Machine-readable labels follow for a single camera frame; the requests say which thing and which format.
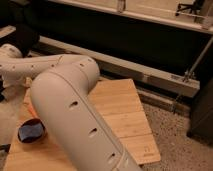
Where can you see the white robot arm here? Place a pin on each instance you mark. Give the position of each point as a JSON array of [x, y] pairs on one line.
[[59, 94]]

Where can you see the black office chair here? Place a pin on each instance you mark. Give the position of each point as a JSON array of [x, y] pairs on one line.
[[15, 46]]

